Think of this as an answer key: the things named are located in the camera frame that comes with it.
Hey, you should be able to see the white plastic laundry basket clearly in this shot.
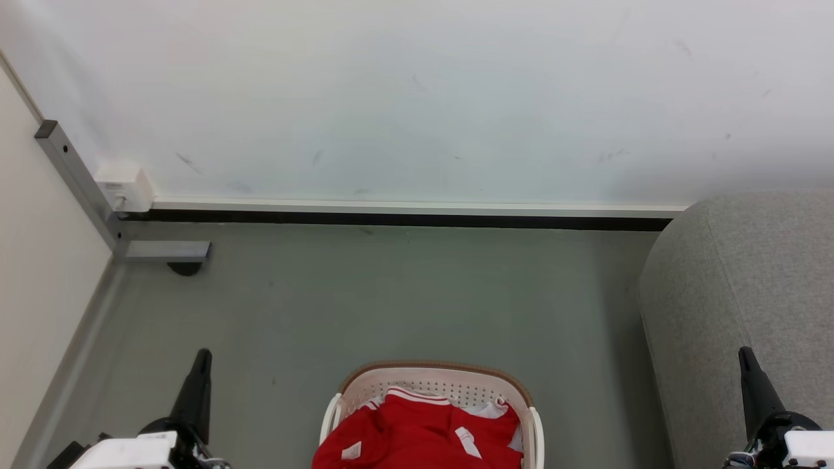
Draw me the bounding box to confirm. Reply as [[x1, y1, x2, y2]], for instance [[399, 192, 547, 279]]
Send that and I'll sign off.
[[319, 360, 545, 469]]

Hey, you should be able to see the red shirt with white trim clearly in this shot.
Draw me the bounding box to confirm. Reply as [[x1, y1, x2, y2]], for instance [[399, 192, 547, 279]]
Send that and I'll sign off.
[[311, 387, 524, 469]]

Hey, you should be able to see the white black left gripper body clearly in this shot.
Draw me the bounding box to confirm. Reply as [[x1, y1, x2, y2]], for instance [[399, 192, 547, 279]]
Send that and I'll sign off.
[[49, 417, 230, 469]]

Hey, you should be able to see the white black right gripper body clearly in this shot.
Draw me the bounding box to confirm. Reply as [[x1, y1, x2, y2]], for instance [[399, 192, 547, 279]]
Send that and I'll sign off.
[[723, 411, 834, 469]]

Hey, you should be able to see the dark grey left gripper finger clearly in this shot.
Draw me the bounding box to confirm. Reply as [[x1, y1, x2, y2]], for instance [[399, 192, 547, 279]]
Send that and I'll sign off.
[[171, 348, 213, 445]]

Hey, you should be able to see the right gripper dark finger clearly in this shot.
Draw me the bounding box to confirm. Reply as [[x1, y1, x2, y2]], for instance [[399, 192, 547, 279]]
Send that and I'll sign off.
[[738, 347, 786, 441]]

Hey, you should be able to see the grey metal partition frame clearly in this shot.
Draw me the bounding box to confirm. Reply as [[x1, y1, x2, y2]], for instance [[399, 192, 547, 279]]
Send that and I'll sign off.
[[34, 120, 213, 263]]

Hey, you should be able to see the white and black baseboard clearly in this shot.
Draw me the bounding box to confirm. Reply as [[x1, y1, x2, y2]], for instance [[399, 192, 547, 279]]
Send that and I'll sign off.
[[121, 198, 691, 233]]

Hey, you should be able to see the grey fabric sofa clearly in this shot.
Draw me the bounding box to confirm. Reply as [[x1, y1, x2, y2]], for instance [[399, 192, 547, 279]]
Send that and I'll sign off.
[[639, 189, 834, 469]]

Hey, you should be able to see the white wall socket box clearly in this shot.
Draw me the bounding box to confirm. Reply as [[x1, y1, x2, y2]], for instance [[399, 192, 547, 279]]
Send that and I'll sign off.
[[94, 163, 158, 214]]

